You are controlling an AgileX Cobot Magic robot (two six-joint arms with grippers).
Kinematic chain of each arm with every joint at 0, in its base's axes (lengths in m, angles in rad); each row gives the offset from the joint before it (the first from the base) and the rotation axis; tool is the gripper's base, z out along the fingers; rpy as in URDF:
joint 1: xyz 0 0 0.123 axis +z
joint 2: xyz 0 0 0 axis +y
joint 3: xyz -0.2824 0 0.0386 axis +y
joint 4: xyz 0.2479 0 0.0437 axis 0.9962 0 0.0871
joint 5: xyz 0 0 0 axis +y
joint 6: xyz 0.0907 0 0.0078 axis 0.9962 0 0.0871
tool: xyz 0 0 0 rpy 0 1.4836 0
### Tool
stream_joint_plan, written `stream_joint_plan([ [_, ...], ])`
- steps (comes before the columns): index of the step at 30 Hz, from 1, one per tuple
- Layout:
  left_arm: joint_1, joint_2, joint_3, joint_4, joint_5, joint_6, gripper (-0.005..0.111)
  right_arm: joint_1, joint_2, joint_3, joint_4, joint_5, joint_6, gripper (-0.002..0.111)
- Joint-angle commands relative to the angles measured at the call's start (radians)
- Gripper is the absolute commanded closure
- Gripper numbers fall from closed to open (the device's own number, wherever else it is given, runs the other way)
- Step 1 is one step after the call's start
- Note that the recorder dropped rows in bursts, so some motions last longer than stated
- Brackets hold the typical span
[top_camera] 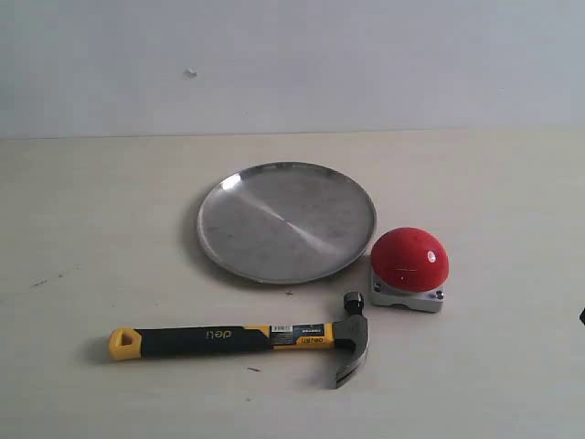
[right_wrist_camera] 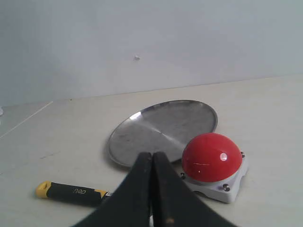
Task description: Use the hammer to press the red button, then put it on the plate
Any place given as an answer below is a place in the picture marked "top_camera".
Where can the black and yellow claw hammer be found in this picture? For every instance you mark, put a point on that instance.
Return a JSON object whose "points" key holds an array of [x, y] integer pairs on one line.
{"points": [[350, 334]]}

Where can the red dome push button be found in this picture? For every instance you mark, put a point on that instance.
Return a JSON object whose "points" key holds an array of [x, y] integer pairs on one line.
{"points": [[409, 267]]}

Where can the round stainless steel plate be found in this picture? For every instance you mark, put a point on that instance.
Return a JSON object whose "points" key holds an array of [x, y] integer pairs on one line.
{"points": [[285, 223]]}

